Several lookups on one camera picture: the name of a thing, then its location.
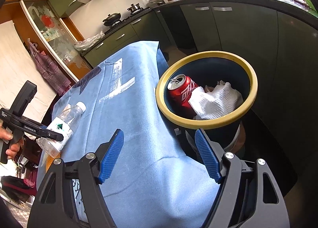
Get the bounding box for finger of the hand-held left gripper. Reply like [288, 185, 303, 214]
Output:
[39, 124, 64, 142]

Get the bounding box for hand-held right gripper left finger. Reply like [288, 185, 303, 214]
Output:
[29, 129, 125, 228]

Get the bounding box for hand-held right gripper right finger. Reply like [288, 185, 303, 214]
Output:
[195, 129, 290, 228]

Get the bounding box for clear plastic water bottle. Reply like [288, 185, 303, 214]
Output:
[36, 101, 86, 159]

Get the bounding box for dark bin with yellow rim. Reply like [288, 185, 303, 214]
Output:
[155, 50, 258, 169]

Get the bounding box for white paper towel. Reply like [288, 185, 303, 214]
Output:
[188, 82, 243, 120]

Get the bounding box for red soda can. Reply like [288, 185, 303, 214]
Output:
[167, 74, 199, 114]

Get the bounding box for person's left hand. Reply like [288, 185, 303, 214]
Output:
[0, 122, 24, 159]

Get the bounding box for white hanging cloth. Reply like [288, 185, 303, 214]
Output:
[0, 21, 57, 119]

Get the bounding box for blue printed tablecloth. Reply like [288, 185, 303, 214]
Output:
[37, 41, 221, 228]

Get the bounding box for checked purple apron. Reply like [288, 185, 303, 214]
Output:
[23, 39, 72, 96]

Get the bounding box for frosted glass sliding door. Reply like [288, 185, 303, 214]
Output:
[20, 0, 92, 82]

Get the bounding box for clear plastic bag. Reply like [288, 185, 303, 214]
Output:
[74, 31, 105, 51]

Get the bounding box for black wok with lid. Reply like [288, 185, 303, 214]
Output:
[103, 13, 122, 27]

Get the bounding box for dark green base cabinets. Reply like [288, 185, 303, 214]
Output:
[154, 2, 318, 144]

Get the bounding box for gas stove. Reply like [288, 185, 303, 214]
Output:
[107, 7, 152, 30]

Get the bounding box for black cooking pot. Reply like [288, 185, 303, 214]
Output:
[127, 3, 141, 14]

